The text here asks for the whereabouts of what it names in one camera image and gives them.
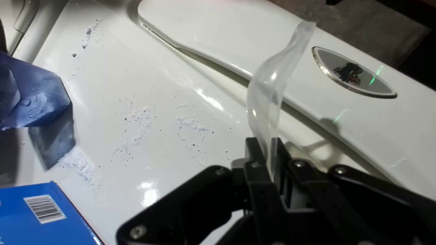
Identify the clear plastic brush handle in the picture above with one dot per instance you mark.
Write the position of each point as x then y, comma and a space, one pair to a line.
266, 91

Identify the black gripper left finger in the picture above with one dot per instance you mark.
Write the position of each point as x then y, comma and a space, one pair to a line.
268, 207

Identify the blue orange detergent box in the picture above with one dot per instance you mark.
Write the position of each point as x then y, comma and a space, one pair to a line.
41, 214

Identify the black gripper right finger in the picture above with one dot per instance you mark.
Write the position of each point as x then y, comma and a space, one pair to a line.
296, 214

